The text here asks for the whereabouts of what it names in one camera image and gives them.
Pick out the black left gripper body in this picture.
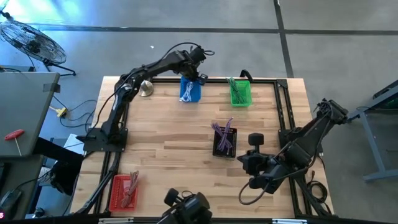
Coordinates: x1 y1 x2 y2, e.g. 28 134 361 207
179 60 201 80

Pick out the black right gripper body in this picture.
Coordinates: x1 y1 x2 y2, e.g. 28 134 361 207
248 133 289 194

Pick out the light blue USB cable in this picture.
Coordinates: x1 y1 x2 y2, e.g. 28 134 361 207
179 81 194 103

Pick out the green USB cable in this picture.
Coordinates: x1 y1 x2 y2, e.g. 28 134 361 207
226 77 245 105

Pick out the purple USB cable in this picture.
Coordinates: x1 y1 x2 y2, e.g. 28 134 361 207
210 116 234 154

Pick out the blue plastic basket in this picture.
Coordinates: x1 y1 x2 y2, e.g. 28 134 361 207
179 76 202 103

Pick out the green plastic basket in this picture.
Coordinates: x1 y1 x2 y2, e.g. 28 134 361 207
229 80 253 108

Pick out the white bulb lamp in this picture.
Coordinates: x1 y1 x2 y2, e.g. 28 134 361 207
138 80 155 98

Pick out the black plastic basket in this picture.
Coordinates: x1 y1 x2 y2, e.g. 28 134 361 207
212 126 238 159

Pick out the grey steel stand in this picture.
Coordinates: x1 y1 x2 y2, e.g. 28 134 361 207
347 79 398 184

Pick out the yellow power plug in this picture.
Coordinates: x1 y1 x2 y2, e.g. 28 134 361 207
49 105 68 119

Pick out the white paper sheet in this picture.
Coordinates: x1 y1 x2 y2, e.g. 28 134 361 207
63 133 85 156

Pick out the red plastic basket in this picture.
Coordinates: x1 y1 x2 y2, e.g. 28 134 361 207
108 174 140 213

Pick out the black floor fan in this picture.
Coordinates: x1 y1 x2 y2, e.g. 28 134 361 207
0 11 77 77

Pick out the grey side table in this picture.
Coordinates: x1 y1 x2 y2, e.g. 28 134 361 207
0 70 61 159

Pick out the black computer mouse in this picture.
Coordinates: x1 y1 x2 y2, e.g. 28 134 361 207
0 189 23 218

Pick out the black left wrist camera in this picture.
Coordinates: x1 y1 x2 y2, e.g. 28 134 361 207
188 45 208 63

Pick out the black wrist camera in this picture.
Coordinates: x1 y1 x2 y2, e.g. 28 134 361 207
188 45 208 63
238 151 271 175

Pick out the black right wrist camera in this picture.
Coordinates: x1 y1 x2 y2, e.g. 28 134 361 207
238 151 271 175

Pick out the black coiled cable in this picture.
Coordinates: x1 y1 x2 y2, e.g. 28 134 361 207
307 170 328 205

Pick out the red handled T wrench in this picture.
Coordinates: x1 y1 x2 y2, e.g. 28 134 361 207
4 128 25 157

